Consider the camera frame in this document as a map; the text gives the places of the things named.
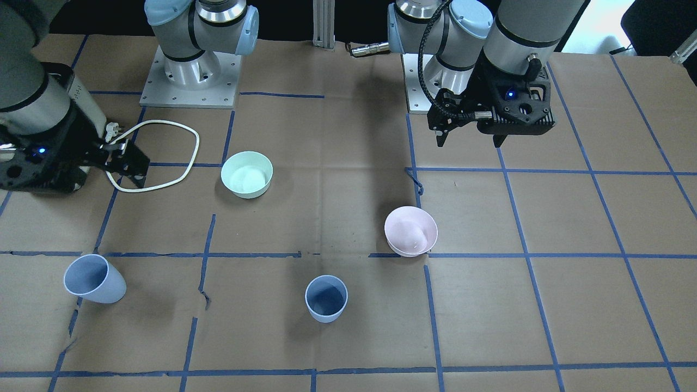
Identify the aluminium frame post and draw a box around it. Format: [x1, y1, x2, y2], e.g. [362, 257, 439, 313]
[312, 0, 335, 52]

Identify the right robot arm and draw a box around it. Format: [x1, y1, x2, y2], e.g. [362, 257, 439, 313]
[2, 1, 259, 193]

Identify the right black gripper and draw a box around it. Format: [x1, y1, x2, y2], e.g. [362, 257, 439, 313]
[1, 106, 150, 194]

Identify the blue cup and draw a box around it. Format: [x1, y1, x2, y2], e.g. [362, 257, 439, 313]
[63, 255, 127, 304]
[304, 274, 349, 323]

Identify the white power cable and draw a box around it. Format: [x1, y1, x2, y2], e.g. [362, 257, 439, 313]
[103, 120, 200, 193]

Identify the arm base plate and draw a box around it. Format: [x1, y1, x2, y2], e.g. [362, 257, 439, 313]
[401, 53, 431, 114]
[139, 48, 243, 109]

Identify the silver flashlight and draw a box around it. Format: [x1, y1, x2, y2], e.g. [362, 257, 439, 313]
[346, 42, 390, 58]

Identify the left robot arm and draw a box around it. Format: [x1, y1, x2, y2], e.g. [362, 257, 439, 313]
[387, 1, 583, 148]

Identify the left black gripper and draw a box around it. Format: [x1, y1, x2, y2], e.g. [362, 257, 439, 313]
[427, 64, 556, 148]

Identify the mint green bowl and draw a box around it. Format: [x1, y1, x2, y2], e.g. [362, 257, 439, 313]
[220, 151, 274, 199]

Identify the pink bowl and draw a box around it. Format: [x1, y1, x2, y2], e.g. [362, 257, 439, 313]
[384, 206, 438, 258]

